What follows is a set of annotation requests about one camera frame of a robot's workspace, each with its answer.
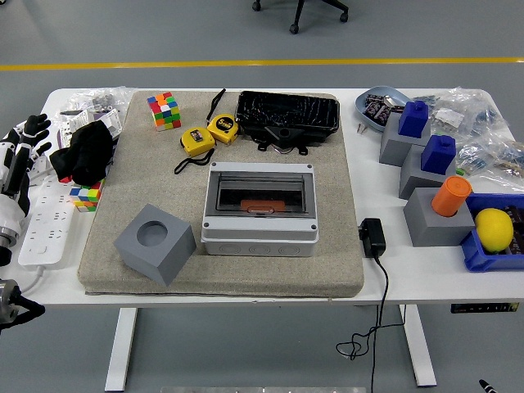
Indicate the yellow lemon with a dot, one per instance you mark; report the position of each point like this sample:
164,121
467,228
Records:
494,229

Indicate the black office chair base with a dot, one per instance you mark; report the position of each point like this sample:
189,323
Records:
301,10

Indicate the dark printed packets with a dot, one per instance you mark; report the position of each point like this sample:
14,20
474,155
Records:
378,108

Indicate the blue battery block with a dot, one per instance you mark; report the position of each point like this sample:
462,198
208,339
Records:
438,155
413,120

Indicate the yellow tape measure small label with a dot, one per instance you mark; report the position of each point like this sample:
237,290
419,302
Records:
196,141

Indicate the blue plastic bin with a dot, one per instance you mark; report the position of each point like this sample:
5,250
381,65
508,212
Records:
483,258

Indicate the white table leg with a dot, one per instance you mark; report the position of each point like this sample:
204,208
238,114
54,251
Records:
419,348
120,348

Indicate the grey electrical enclosure box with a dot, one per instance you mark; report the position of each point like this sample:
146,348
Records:
258,239

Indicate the black plastic tray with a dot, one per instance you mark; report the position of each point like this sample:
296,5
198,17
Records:
286,110

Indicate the black table control panel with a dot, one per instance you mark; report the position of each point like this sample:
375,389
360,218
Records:
483,308

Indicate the light blue bowl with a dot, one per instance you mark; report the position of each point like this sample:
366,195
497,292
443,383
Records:
368,120

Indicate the transparent hinged box lid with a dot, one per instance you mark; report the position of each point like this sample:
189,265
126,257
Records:
262,186

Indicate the clear bag with dark parts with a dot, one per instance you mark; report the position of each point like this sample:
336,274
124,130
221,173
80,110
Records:
100,100

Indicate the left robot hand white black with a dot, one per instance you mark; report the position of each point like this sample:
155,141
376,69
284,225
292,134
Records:
16,163

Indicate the black power adapter plug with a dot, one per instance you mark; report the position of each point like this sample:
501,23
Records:
373,239

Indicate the white power strip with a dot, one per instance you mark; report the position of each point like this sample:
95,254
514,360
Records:
47,229

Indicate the white purple packaged item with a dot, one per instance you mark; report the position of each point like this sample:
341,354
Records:
75,123

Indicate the yellow tape measure 5m label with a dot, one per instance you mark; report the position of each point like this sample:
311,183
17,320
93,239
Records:
223,127

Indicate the black mounting bracket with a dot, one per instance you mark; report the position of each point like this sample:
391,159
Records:
282,137

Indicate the grey-brown table mat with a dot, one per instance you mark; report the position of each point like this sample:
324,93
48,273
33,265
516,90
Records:
266,274

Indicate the small metal screws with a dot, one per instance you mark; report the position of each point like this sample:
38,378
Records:
362,128

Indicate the grey holder block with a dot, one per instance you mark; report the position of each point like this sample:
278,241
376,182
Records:
434,231
163,254
395,149
415,182

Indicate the black cloth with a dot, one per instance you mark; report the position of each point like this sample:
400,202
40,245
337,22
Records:
86,151

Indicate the multicolour puzzle cube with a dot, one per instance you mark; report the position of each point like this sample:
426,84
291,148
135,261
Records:
165,112
86,196

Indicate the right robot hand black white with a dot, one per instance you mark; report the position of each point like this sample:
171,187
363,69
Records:
487,387

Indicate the orange cylinder battery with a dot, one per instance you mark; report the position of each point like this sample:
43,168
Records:
450,196
262,206

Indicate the clear bags of small parts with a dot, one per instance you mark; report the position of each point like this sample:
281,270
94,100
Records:
483,123

